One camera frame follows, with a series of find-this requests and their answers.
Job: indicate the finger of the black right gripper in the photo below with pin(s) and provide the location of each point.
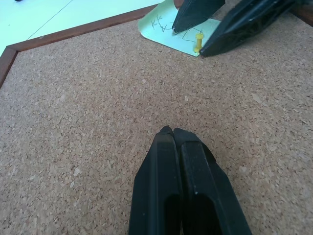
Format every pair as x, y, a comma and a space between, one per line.
195, 12
244, 27

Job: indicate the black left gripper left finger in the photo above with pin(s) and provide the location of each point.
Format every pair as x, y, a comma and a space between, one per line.
156, 176

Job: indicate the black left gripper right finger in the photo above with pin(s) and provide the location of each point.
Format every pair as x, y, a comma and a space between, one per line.
203, 183

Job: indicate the green paper note with scribbles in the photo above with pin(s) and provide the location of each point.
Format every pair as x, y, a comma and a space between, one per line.
160, 34

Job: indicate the yellow pushpin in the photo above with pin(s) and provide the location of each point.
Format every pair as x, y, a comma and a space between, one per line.
198, 42

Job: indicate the cork board with wooden frame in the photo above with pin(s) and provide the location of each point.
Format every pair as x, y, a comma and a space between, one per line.
97, 98

